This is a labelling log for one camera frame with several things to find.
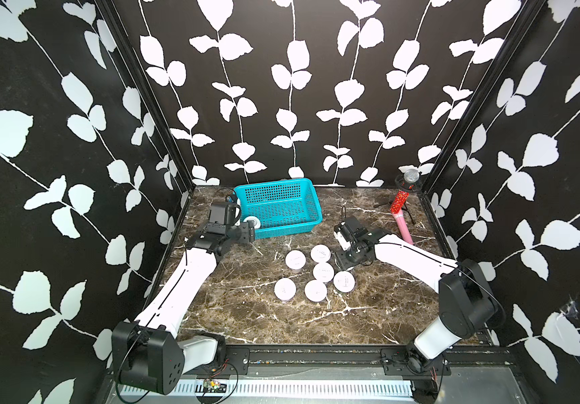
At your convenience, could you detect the teal plastic basket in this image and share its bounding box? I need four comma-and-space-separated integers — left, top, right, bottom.
234, 178, 323, 240

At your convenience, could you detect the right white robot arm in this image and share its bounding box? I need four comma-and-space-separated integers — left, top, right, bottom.
334, 216, 505, 375

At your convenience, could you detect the small black tripod lamp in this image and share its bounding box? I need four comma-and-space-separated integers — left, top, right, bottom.
374, 168, 421, 210

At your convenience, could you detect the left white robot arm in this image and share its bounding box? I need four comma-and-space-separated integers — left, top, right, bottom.
111, 196, 255, 395

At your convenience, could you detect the white yogurt cup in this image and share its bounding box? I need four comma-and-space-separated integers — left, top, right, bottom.
243, 216, 261, 229
310, 244, 331, 264
285, 250, 307, 273
313, 262, 335, 284
333, 271, 355, 293
274, 278, 297, 302
304, 279, 328, 303

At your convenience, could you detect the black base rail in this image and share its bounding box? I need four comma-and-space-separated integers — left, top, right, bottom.
224, 344, 515, 380

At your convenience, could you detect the small circuit board with wires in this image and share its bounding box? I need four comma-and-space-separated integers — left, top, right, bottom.
196, 380, 229, 396

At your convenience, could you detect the pink and red tube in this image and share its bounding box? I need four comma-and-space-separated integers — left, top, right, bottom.
390, 190, 414, 244

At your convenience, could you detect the white perforated cable duct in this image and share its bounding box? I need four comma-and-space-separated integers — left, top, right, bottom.
117, 379, 414, 399

